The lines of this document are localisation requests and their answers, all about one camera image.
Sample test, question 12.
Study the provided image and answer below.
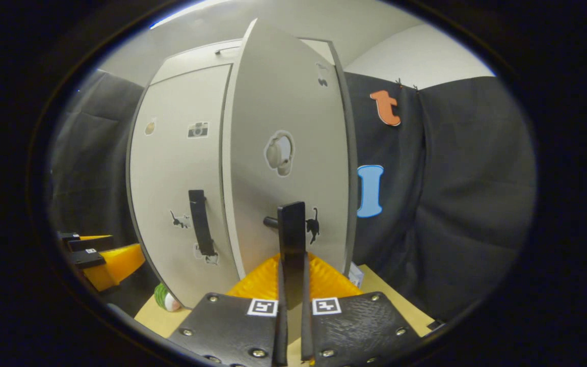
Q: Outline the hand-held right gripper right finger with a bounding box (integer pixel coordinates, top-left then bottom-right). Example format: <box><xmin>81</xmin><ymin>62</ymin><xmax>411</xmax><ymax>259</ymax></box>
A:
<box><xmin>301</xmin><ymin>252</ymin><xmax>421</xmax><ymax>367</ymax></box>

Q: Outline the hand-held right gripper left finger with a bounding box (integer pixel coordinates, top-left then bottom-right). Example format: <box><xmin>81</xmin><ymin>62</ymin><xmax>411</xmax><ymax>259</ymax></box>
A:
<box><xmin>169</xmin><ymin>253</ymin><xmax>289</xmax><ymax>367</ymax></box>

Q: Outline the black door handle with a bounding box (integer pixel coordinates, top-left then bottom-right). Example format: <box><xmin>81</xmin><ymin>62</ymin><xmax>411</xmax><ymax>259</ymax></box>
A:
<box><xmin>188</xmin><ymin>190</ymin><xmax>218</xmax><ymax>257</ymax></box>
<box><xmin>264</xmin><ymin>201</ymin><xmax>307</xmax><ymax>309</ymax></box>

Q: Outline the cabinet door with camera sticker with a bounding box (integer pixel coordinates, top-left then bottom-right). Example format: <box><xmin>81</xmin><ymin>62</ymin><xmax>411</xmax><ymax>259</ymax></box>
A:
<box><xmin>128</xmin><ymin>64</ymin><xmax>244</xmax><ymax>309</ymax></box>

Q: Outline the grey double-door shoe cabinet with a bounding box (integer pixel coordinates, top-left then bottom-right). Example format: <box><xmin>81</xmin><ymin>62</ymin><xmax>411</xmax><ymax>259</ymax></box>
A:
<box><xmin>125</xmin><ymin>19</ymin><xmax>359</xmax><ymax>311</ymax></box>

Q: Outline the cabinet door with headphone sticker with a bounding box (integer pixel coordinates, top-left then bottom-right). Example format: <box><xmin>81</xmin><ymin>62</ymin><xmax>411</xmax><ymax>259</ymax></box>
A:
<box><xmin>222</xmin><ymin>19</ymin><xmax>351</xmax><ymax>286</ymax></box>

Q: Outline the small white card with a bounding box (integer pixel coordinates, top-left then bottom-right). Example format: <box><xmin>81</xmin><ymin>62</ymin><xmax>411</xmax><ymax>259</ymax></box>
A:
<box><xmin>347</xmin><ymin>262</ymin><xmax>366</xmax><ymax>289</ymax></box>

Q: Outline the green striped watermelon toy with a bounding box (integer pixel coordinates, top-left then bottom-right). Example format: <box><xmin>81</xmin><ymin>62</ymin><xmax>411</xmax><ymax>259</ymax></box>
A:
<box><xmin>153</xmin><ymin>283</ymin><xmax>182</xmax><ymax>312</ymax></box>

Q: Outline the black backdrop cloth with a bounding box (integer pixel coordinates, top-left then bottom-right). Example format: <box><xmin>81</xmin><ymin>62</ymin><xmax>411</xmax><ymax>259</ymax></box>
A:
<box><xmin>343</xmin><ymin>71</ymin><xmax>538</xmax><ymax>326</ymax></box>
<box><xmin>48</xmin><ymin>68</ymin><xmax>192</xmax><ymax>319</ymax></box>

